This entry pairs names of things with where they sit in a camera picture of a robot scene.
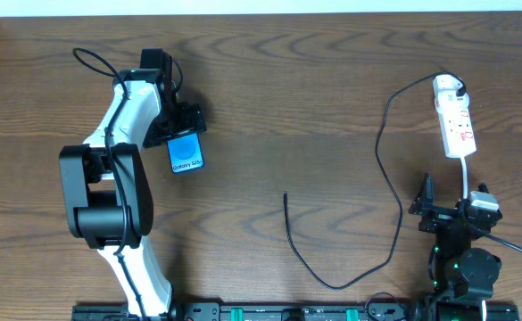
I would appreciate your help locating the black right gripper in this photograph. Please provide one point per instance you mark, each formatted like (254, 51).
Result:
(448, 213)

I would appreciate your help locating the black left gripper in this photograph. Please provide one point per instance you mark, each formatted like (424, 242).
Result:
(182, 126)

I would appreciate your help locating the blue Galaxy smartphone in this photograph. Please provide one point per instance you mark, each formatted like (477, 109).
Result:
(185, 154)

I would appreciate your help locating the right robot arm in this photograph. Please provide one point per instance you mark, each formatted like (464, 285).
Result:
(463, 275)

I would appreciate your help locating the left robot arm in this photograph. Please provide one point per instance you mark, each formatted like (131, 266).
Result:
(107, 196)

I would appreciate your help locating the white charger plug adapter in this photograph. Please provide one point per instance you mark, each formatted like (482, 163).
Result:
(448, 88)

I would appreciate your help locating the white power strip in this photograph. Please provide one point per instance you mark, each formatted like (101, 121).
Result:
(455, 123)

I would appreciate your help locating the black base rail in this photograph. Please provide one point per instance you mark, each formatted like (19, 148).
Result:
(212, 311)

